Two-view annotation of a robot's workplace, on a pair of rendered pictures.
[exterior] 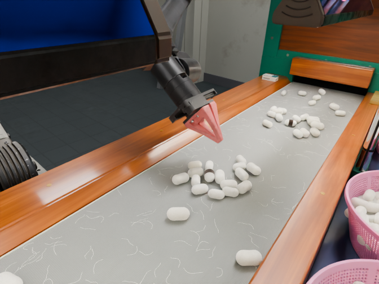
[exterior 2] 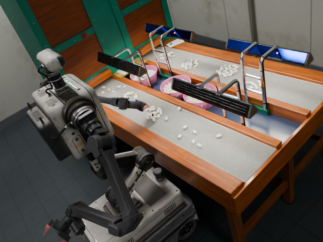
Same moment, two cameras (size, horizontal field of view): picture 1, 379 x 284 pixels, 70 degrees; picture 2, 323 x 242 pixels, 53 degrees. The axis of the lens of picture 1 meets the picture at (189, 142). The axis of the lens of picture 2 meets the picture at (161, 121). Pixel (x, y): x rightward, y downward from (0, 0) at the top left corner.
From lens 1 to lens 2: 2.12 m
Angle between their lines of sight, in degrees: 56
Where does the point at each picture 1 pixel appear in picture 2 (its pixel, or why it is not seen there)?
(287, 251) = (180, 102)
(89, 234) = (168, 131)
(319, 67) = (95, 80)
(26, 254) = (172, 139)
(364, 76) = (109, 72)
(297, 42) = not seen: hidden behind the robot
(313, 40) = (81, 74)
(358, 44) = (96, 65)
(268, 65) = not seen: hidden behind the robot
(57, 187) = (154, 137)
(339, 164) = (155, 92)
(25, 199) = (157, 141)
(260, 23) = not seen: outside the picture
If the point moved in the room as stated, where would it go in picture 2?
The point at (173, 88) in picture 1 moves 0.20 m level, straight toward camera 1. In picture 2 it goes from (136, 104) to (163, 101)
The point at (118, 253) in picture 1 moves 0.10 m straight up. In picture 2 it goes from (174, 126) to (171, 115)
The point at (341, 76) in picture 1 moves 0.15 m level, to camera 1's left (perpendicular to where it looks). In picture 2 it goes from (103, 78) to (98, 87)
